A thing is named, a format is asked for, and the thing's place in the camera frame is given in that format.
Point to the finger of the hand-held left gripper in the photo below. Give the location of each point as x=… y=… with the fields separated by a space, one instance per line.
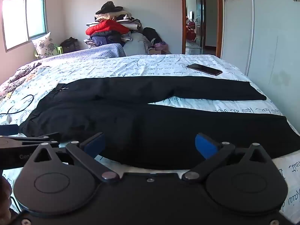
x=8 y=129
x=35 y=137

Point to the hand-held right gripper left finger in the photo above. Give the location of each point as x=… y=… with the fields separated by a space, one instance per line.
x=95 y=145

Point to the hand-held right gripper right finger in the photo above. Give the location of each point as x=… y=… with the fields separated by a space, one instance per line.
x=206 y=146

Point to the black pants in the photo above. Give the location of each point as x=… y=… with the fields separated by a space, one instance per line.
x=145 y=131

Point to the dark patterned cloth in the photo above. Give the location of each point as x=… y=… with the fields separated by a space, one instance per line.
x=21 y=73

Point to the black smartphone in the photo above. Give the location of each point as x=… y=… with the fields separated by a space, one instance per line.
x=204 y=69

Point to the white script-printed quilt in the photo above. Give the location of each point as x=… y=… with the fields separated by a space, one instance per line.
x=131 y=65

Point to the green plastic chair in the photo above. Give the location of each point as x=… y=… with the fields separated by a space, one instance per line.
x=59 y=50

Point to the white floral pillow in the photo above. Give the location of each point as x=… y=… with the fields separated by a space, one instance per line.
x=44 y=44

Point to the light blue knitted blanket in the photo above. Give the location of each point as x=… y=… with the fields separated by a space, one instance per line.
x=93 y=51

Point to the black duffel bag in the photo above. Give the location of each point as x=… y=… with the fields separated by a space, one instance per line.
x=69 y=45

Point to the grey fabric bag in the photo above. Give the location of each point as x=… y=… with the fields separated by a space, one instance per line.
x=136 y=44

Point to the purple bag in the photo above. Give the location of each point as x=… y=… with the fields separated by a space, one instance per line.
x=161 y=46

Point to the sliding glass window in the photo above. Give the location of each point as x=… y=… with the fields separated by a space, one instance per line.
x=23 y=21

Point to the white sliding wardrobe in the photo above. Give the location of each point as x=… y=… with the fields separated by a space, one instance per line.
x=269 y=51

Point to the pile of folded clothes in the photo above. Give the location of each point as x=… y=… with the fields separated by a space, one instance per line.
x=110 y=25

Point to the black backpack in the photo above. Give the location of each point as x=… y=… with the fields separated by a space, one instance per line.
x=151 y=34

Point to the brown wooden door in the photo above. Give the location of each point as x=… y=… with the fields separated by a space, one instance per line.
x=199 y=18

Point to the brown wooden door frame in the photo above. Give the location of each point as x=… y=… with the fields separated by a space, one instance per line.
x=219 y=16

